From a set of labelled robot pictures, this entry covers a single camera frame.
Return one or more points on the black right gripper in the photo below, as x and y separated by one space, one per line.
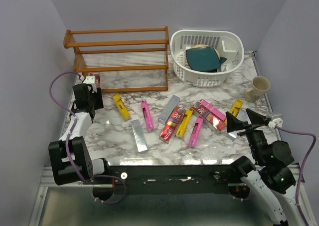
233 123

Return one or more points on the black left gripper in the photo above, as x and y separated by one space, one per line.
98 96

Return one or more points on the yellow toothpaste box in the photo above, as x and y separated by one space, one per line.
184 123
121 107
235 109

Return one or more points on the red 3D toothpaste box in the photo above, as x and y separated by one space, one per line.
97 78
172 124
209 119

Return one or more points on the large pink toothpaste box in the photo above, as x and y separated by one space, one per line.
213 110

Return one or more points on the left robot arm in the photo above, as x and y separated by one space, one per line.
69 156

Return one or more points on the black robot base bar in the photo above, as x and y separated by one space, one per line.
120 181

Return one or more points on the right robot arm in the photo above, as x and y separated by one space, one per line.
269 176

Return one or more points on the orange wooden three-tier shelf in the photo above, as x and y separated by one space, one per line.
120 55

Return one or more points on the silver toothpaste box right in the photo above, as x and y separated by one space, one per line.
236 124

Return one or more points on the silver toothpaste box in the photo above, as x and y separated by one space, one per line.
139 136
236 124
168 109

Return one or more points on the beige ceramic mug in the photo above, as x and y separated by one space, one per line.
258 87

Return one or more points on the pink toothpaste box centre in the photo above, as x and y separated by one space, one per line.
195 133

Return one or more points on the pink toothpaste box left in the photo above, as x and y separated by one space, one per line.
147 116

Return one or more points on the silver toothpaste box lower left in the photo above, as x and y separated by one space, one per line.
139 136

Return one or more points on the silver toothpaste box centre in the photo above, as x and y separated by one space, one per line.
168 109

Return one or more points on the teal square plate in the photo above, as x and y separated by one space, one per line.
202 59

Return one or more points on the white plastic basket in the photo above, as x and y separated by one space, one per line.
228 44

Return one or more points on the beige round plate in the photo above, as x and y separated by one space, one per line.
203 46

